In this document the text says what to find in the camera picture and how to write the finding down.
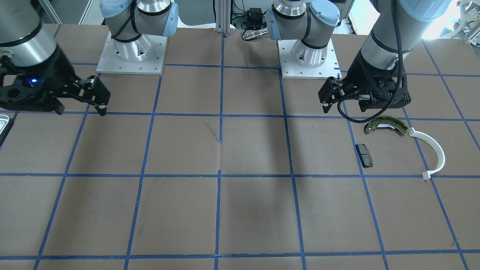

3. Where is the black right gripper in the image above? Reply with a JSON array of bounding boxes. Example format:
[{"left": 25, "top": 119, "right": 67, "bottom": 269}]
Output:
[{"left": 0, "top": 47, "right": 110, "bottom": 116}]

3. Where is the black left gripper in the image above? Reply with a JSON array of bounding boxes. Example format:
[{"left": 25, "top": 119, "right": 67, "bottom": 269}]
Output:
[{"left": 318, "top": 52, "right": 398, "bottom": 114}]

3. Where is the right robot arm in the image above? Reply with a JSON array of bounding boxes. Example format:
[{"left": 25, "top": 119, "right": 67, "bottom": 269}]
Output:
[{"left": 0, "top": 0, "right": 179, "bottom": 116}]

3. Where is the brass brake shoe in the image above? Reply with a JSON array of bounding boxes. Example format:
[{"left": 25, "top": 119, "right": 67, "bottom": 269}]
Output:
[{"left": 364, "top": 115, "right": 409, "bottom": 136}]

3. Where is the dark grey brake pad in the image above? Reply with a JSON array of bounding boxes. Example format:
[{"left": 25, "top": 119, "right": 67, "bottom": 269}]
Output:
[{"left": 355, "top": 144, "right": 373, "bottom": 168}]

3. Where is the silver cylindrical connector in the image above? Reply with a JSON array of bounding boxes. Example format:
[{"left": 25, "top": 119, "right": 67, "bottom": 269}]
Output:
[{"left": 241, "top": 27, "right": 269, "bottom": 41}]

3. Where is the white curved plastic clamp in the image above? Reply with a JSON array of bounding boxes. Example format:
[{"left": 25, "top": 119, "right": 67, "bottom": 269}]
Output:
[{"left": 407, "top": 127, "right": 446, "bottom": 180}]

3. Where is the black braided cable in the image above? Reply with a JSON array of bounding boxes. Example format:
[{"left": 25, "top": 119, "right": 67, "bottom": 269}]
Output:
[{"left": 337, "top": 0, "right": 405, "bottom": 123}]

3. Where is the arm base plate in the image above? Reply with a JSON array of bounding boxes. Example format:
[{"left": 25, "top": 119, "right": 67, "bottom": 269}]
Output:
[
  {"left": 96, "top": 33, "right": 168, "bottom": 75},
  {"left": 277, "top": 40, "right": 342, "bottom": 79}
]

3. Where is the aluminium frame post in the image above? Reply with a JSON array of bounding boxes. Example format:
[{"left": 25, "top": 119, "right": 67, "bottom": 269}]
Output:
[{"left": 214, "top": 0, "right": 231, "bottom": 36}]

